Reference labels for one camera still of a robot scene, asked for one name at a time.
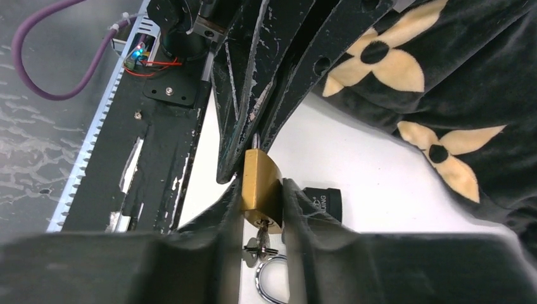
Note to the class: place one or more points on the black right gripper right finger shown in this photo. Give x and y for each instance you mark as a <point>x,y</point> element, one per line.
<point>328,263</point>

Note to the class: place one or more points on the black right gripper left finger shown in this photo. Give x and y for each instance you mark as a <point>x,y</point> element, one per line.
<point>199,263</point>

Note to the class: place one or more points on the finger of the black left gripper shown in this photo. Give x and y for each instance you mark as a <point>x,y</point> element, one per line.
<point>243,72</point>
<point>330,28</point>

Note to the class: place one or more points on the silver keys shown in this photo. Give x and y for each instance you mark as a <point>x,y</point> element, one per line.
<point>258,248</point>

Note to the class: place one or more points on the black padlock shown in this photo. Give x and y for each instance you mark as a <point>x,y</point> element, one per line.
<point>329,200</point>

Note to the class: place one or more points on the brass padlock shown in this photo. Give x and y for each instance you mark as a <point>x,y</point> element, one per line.
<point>261,200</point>

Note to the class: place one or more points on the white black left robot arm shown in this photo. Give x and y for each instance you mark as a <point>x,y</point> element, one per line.
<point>208,20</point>

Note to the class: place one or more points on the black floral patterned blanket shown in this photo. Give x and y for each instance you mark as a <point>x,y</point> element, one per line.
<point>456,80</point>

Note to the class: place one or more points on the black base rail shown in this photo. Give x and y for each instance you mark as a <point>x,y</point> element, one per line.
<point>141,164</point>

